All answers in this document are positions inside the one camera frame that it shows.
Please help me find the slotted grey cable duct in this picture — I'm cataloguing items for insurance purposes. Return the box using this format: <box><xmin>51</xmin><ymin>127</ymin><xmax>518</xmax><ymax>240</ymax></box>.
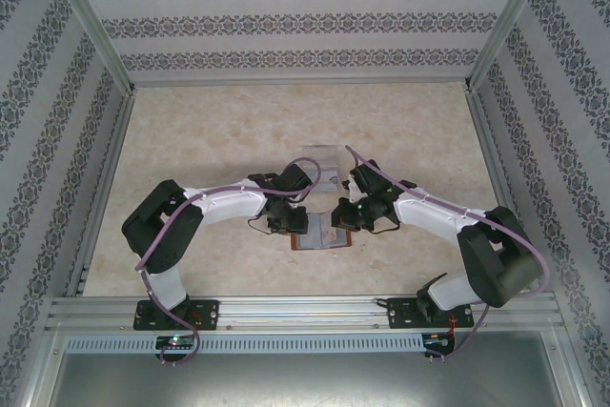
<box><xmin>64</xmin><ymin>333</ymin><xmax>426</xmax><ymax>356</ymax></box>

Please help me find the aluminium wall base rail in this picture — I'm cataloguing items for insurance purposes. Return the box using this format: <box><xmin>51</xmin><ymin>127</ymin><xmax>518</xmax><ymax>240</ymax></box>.
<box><xmin>131</xmin><ymin>78</ymin><xmax>473</xmax><ymax>92</ymax></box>

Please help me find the thin black right gripper cable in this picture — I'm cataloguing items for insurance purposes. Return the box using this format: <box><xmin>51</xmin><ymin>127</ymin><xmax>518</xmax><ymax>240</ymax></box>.
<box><xmin>374</xmin><ymin>215</ymin><xmax>401</xmax><ymax>235</ymax></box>

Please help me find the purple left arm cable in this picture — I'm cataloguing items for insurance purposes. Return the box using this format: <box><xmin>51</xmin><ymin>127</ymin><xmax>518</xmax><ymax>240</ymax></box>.
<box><xmin>136</xmin><ymin>157</ymin><xmax>321</xmax><ymax>366</ymax></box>

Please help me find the aluminium table edge rail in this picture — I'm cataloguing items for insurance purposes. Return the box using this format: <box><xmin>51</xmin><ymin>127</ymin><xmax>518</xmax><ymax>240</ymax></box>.
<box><xmin>464</xmin><ymin>90</ymin><xmax>544</xmax><ymax>296</ymax></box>
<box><xmin>64</xmin><ymin>90</ymin><xmax>139</xmax><ymax>297</ymax></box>

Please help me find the aluminium frame bar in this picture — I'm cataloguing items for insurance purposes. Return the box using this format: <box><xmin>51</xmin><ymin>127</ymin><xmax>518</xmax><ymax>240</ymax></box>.
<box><xmin>18</xmin><ymin>328</ymin><xmax>66</xmax><ymax>407</ymax></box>
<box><xmin>547</xmin><ymin>325</ymin><xmax>601</xmax><ymax>407</ymax></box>

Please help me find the pink print credit card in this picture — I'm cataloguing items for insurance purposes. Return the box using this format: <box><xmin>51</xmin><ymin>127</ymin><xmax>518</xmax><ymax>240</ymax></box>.
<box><xmin>317</xmin><ymin>224</ymin><xmax>340</xmax><ymax>246</ymax></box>

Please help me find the grey metal sheet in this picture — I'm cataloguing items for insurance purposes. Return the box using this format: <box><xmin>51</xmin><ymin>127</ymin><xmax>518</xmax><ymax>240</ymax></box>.
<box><xmin>47</xmin><ymin>353</ymin><xmax>585</xmax><ymax>407</ymax></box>

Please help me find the clear acrylic card stand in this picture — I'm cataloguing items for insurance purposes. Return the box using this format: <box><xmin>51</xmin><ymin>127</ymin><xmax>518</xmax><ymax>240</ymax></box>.
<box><xmin>302</xmin><ymin>143</ymin><xmax>344</xmax><ymax>194</ymax></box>

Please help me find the thin black left gripper cable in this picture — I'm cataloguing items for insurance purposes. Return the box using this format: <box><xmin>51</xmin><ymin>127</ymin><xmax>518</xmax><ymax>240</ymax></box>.
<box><xmin>247</xmin><ymin>216</ymin><xmax>277</xmax><ymax>236</ymax></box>

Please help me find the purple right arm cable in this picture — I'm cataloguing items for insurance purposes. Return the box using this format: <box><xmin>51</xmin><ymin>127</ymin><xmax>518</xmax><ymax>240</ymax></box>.
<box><xmin>345</xmin><ymin>144</ymin><xmax>550</xmax><ymax>361</ymax></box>

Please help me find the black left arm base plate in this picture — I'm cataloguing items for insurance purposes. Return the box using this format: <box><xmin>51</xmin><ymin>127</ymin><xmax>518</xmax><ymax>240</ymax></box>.
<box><xmin>132</xmin><ymin>299</ymin><xmax>221</xmax><ymax>332</ymax></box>

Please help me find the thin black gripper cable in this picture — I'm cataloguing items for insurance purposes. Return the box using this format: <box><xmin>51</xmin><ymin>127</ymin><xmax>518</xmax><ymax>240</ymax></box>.
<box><xmin>247</xmin><ymin>216</ymin><xmax>277</xmax><ymax>236</ymax></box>
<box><xmin>374</xmin><ymin>215</ymin><xmax>401</xmax><ymax>235</ymax></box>

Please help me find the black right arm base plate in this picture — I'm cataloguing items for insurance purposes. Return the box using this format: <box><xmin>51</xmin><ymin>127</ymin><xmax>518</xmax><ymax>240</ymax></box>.
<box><xmin>386</xmin><ymin>296</ymin><xmax>473</xmax><ymax>331</ymax></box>

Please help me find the aluminium frame post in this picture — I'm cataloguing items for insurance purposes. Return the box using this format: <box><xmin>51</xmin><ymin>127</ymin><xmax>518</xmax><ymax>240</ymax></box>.
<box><xmin>36</xmin><ymin>0</ymin><xmax>138</xmax><ymax>94</ymax></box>
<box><xmin>462</xmin><ymin>0</ymin><xmax>559</xmax><ymax>93</ymax></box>

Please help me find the brown leather card holder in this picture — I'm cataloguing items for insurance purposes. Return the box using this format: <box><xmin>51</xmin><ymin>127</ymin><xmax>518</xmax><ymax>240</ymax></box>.
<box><xmin>290</xmin><ymin>213</ymin><xmax>353</xmax><ymax>252</ymax></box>

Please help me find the aluminium mounting rail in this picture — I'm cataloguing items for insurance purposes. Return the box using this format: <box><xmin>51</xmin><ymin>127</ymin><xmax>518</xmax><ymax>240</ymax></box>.
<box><xmin>45</xmin><ymin>295</ymin><xmax>559</xmax><ymax>333</ymax></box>

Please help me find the small LED controller board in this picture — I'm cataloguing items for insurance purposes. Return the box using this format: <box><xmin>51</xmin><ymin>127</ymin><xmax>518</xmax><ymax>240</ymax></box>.
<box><xmin>422</xmin><ymin>331</ymin><xmax>458</xmax><ymax>355</ymax></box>
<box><xmin>155</xmin><ymin>335</ymin><xmax>197</xmax><ymax>352</ymax></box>

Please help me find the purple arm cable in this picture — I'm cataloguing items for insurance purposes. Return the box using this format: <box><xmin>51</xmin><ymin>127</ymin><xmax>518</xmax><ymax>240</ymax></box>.
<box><xmin>345</xmin><ymin>144</ymin><xmax>550</xmax><ymax>361</ymax></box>
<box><xmin>136</xmin><ymin>157</ymin><xmax>321</xmax><ymax>366</ymax></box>

